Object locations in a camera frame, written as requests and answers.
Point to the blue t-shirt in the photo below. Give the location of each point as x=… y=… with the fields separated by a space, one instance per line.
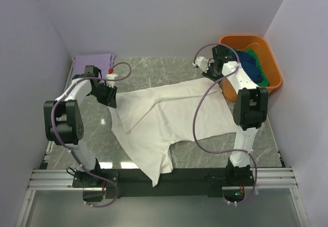
x=248 y=63

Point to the folded lavender t-shirt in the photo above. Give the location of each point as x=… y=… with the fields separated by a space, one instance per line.
x=102 y=61

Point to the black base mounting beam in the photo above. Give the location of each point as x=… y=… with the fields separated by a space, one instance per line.
x=211 y=182

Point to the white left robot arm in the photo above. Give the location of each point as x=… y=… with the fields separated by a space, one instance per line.
x=63 y=121

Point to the white t-shirt red print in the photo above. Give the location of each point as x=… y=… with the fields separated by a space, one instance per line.
x=146 y=122

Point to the green t-shirt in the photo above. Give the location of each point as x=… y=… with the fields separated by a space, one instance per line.
x=265 y=82

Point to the orange plastic bin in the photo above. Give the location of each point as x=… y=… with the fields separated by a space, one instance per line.
x=260 y=46

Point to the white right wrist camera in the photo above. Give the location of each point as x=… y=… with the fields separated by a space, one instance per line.
x=202 y=63

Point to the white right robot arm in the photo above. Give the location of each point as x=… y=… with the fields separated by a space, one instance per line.
x=250 y=108

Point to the aluminium extrusion rail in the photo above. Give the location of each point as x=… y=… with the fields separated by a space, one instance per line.
x=59 y=180

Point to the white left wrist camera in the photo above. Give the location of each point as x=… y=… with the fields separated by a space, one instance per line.
x=111 y=78

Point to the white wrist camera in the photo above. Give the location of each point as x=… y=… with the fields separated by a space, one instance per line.
x=202 y=63
x=111 y=78

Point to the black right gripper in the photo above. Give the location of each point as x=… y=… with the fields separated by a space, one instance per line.
x=207 y=75

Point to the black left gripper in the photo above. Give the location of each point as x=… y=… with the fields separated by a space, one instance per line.
x=110 y=99

